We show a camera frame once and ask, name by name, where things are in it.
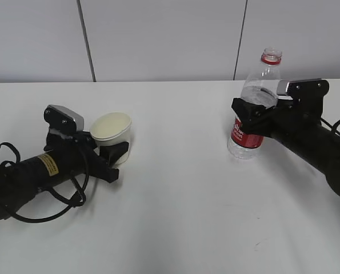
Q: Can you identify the white paper cup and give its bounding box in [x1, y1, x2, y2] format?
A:
[89, 112, 133, 164]

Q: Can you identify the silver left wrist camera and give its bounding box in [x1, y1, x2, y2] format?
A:
[43, 104, 84, 151]

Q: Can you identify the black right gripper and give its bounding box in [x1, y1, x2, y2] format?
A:
[231, 98, 304, 140]

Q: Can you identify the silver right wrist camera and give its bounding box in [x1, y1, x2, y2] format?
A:
[277, 79, 330, 117]

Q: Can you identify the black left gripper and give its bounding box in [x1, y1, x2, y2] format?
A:
[73, 131, 129, 183]

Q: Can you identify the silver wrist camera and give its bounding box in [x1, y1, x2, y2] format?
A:
[43, 104, 84, 151]
[277, 79, 330, 117]

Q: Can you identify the clear water bottle red label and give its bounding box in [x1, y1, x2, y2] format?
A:
[227, 47, 282, 159]

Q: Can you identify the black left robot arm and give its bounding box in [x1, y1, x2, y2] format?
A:
[0, 132, 129, 223]

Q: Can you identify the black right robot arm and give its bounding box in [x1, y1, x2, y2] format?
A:
[231, 98, 340, 196]

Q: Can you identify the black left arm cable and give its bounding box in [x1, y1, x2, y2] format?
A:
[0, 136, 91, 224]

